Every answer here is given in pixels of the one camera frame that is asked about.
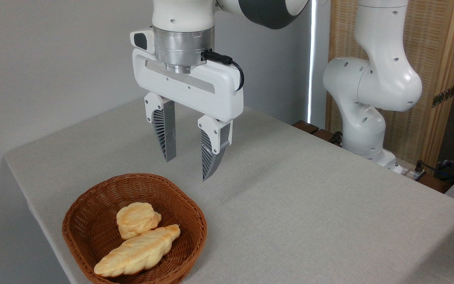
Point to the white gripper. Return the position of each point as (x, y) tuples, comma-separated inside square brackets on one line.
[(211, 96)]

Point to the small round bread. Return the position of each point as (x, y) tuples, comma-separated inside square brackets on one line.
[(136, 219)]

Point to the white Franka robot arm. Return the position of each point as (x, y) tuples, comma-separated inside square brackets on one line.
[(380, 79)]

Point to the long braided bread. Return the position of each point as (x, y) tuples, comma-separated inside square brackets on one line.
[(140, 252)]

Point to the dark wooden slat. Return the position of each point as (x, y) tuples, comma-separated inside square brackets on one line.
[(325, 136), (306, 127)]

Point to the brown wicker basket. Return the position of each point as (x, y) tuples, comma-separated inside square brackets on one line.
[(89, 228)]

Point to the black power plug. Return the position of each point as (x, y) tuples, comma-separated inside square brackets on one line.
[(419, 167)]

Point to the brass hinge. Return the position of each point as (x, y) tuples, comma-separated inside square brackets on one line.
[(443, 96)]

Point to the wooden woven screen panel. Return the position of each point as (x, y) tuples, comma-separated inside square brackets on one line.
[(436, 39)]

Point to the white camera box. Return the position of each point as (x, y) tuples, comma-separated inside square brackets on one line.
[(141, 39)]

